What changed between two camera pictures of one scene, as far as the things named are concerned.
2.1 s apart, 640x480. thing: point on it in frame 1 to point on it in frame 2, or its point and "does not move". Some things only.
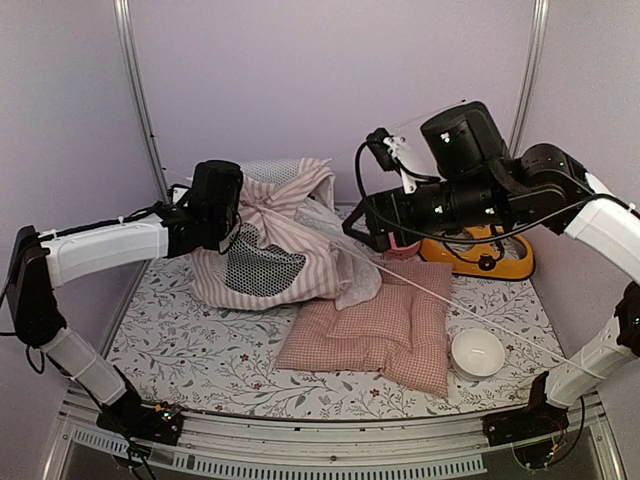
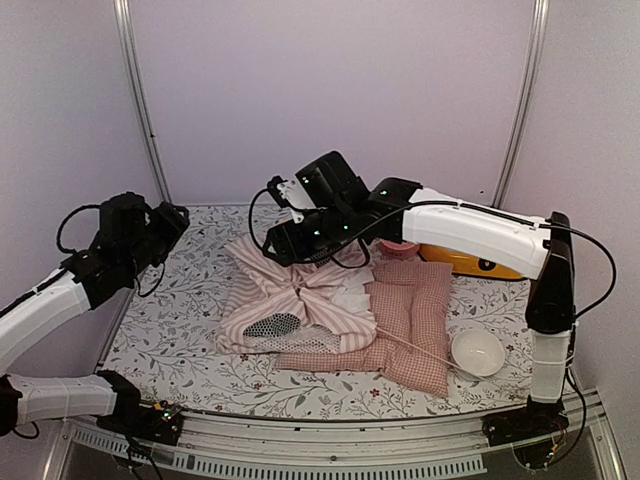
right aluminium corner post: (538, 33) does not move
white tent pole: (479, 316) to (427, 352)
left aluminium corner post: (124, 19) does not move
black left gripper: (235, 210) to (173, 223)
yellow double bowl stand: (497, 255) does not move
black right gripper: (376, 209) to (282, 242)
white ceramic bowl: (476, 353) does not move
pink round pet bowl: (405, 252) does not move
